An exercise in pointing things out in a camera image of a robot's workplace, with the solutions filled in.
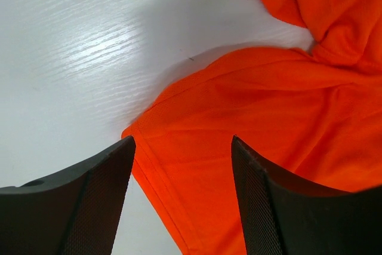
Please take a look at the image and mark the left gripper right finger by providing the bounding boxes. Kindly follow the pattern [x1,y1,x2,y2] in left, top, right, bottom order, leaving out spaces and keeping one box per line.
[231,137,381,254]

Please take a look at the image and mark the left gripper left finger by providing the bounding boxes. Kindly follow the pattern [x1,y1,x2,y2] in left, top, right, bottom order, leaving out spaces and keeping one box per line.
[1,136,135,254]

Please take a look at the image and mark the orange shorts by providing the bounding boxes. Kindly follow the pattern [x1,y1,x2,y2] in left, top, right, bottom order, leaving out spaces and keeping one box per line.
[122,0,381,254]

